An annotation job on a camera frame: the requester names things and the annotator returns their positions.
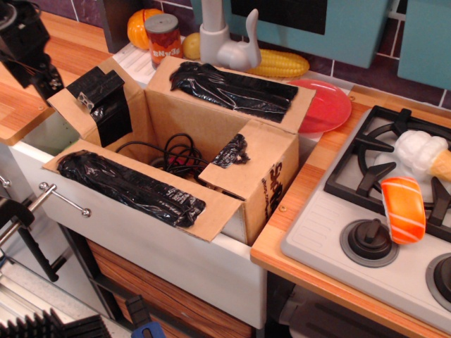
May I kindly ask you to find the red beans can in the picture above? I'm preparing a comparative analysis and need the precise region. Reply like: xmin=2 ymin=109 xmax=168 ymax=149
xmin=144 ymin=13 xmax=183 ymax=69

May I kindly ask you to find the brown cardboard box black tape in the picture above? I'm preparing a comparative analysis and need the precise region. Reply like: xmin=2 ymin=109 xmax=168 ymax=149
xmin=50 ymin=57 xmax=316 ymax=245

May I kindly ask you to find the white toy sink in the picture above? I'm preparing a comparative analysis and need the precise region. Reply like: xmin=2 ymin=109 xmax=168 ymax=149
xmin=8 ymin=42 xmax=325 ymax=330

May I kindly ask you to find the orange salmon sushi toy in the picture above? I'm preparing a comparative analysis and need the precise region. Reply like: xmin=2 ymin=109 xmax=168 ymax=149
xmin=381 ymin=177 xmax=426 ymax=245

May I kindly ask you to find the toy ice cream cone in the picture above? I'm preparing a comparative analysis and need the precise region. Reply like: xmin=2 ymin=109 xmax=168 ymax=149
xmin=373 ymin=130 xmax=450 ymax=202

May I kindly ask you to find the teal cabinet right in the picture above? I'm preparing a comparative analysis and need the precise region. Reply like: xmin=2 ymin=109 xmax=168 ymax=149
xmin=397 ymin=0 xmax=450 ymax=90

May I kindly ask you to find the orange toy pumpkin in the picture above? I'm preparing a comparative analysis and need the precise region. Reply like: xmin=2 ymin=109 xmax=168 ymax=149
xmin=127 ymin=8 xmax=163 ymax=50

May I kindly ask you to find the grey toy stove top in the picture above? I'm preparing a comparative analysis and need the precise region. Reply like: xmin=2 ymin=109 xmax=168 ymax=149
xmin=281 ymin=106 xmax=450 ymax=332

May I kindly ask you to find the grey toy faucet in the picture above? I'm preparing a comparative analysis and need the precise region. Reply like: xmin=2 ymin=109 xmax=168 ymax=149
xmin=199 ymin=0 xmax=261 ymax=72

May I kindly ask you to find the red plastic plate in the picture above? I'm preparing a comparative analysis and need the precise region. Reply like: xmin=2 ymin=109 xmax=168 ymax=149
xmin=289 ymin=79 xmax=352 ymax=134

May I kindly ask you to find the teal cabinet with dark window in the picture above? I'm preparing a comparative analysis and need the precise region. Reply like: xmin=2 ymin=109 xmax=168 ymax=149
xmin=190 ymin=0 xmax=393 ymax=70

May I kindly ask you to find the blue black clamp handle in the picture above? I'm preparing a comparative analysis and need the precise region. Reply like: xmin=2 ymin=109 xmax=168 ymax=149
xmin=125 ymin=295 xmax=166 ymax=338

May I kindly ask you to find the black burner grate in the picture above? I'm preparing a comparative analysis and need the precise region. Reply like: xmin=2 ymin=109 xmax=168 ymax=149
xmin=324 ymin=106 xmax=450 ymax=242

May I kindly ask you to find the metal clamp with black handle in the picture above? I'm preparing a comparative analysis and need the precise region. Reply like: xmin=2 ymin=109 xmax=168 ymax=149
xmin=1 ymin=182 xmax=92 ymax=282

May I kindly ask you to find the yellow toy lemon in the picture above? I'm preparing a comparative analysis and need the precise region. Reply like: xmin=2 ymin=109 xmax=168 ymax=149
xmin=182 ymin=32 xmax=200 ymax=60

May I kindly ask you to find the black stove knob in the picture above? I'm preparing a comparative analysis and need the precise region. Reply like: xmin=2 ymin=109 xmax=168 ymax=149
xmin=426 ymin=253 xmax=450 ymax=312
xmin=340 ymin=218 xmax=400 ymax=268

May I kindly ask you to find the black cable bundle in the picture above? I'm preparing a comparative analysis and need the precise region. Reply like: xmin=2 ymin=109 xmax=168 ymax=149
xmin=116 ymin=133 xmax=212 ymax=184

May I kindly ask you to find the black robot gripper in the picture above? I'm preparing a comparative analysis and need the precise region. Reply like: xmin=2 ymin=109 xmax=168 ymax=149
xmin=1 ymin=1 xmax=65 ymax=106

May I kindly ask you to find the yellow toy corn cob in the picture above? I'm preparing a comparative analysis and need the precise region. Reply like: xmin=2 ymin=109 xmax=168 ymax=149
xmin=247 ymin=49 xmax=310 ymax=77

